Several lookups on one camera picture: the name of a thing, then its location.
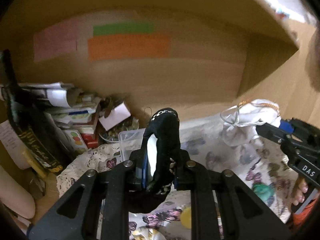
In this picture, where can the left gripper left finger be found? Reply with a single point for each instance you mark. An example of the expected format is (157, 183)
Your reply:
(145, 160)

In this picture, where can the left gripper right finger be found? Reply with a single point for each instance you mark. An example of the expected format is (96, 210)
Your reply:
(182, 180)

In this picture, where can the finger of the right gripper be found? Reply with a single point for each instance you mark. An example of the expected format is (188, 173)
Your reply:
(296, 127)
(271, 133)

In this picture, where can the white drawstring cloth pouch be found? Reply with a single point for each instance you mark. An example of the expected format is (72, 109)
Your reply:
(241, 120)

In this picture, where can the yellow round soft ball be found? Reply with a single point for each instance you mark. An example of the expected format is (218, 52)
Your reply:
(185, 218)

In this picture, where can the black beaded fabric pouch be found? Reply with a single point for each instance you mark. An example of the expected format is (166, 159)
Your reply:
(164, 124)

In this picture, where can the person's right hand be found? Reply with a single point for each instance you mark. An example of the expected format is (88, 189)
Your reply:
(299, 189)

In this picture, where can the clear plastic storage box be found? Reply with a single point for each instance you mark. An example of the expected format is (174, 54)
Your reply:
(130, 141)

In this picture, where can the butterfly print tablecloth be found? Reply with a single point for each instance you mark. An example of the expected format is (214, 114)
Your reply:
(222, 207)

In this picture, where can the small white pink box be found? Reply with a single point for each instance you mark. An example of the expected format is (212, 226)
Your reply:
(116, 116)

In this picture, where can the stack of papers and magazines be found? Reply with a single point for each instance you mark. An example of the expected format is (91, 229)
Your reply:
(72, 111)

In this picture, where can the dark wine bottle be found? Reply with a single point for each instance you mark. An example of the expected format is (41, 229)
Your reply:
(26, 120)

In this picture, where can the orange sticky note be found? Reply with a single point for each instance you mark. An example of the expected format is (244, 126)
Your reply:
(128, 46)

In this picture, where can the cream ceramic mug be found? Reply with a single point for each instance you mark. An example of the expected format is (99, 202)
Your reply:
(16, 197)

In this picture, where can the white handwritten note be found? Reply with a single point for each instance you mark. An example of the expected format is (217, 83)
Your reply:
(13, 145)

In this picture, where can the green sticky note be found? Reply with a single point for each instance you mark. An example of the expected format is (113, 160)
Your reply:
(123, 28)

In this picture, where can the pink sticky note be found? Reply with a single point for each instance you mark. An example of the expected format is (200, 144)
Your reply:
(56, 40)

